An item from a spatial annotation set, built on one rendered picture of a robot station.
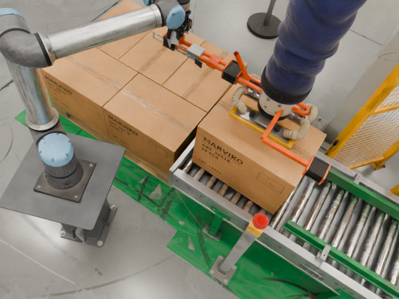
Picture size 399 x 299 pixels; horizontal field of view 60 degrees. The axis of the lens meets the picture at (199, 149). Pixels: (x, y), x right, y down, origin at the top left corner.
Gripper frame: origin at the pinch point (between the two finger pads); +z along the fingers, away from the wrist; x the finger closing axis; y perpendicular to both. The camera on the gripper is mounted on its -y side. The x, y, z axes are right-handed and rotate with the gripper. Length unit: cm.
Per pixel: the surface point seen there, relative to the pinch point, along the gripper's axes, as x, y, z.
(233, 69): 0.9, 33.7, -0.6
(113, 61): 18, -65, 71
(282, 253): -33, 104, 79
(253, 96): -0.9, 48.3, 7.2
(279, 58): -8, 54, -27
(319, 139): 16, 87, 31
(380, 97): 41, 102, 9
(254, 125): -12, 56, 12
